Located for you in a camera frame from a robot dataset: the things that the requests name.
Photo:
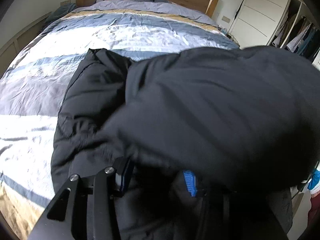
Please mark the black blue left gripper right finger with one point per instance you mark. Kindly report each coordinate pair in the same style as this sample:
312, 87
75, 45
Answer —
222, 214

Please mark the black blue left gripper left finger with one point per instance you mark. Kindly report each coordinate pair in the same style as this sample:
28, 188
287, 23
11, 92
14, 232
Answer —
65, 217

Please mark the black puffer jacket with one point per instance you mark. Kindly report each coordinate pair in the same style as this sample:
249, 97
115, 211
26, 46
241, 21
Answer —
246, 121

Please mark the hanging clothes in wardrobe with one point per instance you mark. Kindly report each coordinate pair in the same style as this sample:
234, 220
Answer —
298, 35

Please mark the striped bed duvet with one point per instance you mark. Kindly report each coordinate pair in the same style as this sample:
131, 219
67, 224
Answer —
34, 84

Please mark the dark blue folded blanket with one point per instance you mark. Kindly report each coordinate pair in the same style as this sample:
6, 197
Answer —
60, 12

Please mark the white wardrobe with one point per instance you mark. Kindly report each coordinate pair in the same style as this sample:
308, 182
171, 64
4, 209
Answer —
257, 21

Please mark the beige louvered wall cabinet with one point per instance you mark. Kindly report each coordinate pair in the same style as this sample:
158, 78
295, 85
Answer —
12, 48

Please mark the beige wall socket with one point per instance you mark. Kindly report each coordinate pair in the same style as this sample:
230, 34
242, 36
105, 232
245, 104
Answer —
225, 19

